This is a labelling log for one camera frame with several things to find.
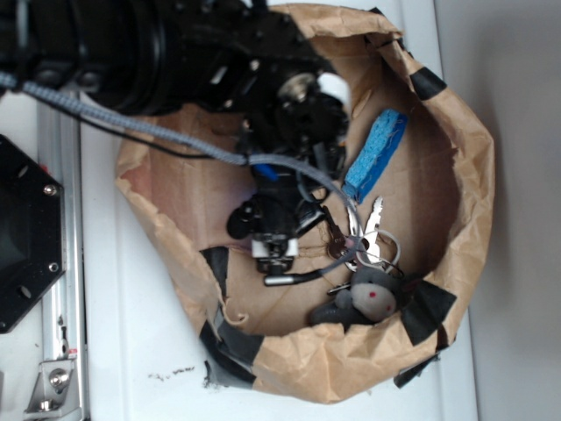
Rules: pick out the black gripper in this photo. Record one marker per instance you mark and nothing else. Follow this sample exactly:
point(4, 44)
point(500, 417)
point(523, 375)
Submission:
point(297, 142)

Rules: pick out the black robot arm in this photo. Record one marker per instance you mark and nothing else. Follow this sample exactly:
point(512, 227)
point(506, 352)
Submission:
point(234, 80)

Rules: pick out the blue sponge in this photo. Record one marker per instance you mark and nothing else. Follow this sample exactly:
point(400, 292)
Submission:
point(381, 143)

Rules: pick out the silver key left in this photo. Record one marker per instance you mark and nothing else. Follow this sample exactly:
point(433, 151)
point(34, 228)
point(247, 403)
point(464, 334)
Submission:
point(355, 228)

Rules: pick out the silver key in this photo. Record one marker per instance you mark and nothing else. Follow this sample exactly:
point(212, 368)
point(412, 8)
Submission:
point(372, 226)
point(355, 228)

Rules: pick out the brass key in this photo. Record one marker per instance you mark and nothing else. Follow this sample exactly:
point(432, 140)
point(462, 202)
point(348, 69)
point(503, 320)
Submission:
point(336, 247)

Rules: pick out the brown paper bag bin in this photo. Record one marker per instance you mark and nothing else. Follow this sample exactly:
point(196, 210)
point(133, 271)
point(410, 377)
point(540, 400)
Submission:
point(439, 198)

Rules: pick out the silver key right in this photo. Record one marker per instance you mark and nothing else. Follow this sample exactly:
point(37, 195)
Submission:
point(372, 226)

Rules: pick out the grey plush donkey keychain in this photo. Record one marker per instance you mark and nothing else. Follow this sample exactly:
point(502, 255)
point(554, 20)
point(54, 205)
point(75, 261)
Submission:
point(370, 297)

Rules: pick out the aluminium rail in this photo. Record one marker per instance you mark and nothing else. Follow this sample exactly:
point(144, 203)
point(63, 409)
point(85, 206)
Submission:
point(63, 305)

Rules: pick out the black hexagonal base plate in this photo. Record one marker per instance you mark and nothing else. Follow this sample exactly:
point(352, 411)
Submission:
point(31, 234)

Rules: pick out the metal corner bracket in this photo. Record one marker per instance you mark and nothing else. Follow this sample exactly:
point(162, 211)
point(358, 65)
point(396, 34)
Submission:
point(55, 394)

